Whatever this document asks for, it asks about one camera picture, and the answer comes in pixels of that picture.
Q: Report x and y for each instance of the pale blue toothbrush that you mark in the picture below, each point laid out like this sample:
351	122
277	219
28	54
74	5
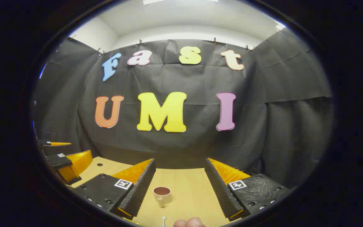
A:
164	221

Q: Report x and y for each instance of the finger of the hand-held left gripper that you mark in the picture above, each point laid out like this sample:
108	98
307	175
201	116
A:
58	160
44	143

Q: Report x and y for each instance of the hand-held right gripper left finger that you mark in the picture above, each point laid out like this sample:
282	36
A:
142	189

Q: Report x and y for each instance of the beige cup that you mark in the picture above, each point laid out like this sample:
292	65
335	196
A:
165	197

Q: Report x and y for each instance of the black backdrop cloth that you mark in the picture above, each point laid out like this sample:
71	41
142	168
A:
175	148

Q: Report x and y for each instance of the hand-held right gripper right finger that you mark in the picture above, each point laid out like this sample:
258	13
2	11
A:
217	189

